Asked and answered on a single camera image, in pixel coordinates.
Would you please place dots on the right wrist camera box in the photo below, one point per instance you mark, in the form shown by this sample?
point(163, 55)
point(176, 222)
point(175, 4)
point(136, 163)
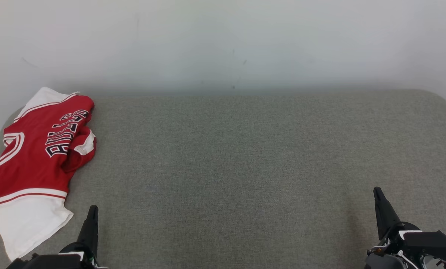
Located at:
point(432, 243)

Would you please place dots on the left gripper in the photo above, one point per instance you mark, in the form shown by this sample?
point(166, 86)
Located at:
point(83, 254)

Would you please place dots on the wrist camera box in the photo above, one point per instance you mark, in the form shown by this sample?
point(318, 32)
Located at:
point(47, 262)
point(432, 243)

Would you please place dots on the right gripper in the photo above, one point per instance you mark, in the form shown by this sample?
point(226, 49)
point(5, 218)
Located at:
point(392, 243)

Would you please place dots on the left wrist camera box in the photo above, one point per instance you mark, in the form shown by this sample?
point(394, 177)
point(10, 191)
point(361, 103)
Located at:
point(47, 262)

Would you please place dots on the red Bulls jersey white sleeves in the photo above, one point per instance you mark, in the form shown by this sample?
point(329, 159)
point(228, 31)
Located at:
point(32, 160)

